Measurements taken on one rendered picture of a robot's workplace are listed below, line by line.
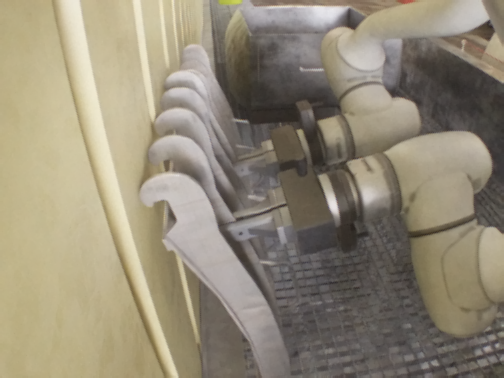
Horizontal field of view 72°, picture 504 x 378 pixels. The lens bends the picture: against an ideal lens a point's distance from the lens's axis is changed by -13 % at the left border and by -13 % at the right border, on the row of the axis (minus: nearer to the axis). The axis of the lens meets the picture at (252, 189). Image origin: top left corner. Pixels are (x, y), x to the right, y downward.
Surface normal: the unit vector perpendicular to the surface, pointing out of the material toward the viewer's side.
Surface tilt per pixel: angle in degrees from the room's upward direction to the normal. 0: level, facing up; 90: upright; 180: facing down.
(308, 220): 13
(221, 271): 90
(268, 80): 90
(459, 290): 74
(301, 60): 89
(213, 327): 0
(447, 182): 55
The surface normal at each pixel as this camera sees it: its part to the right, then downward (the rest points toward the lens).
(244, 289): 0.11, 0.58
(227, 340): -0.03, -0.82
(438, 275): -0.75, 0.12
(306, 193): -0.26, -0.77
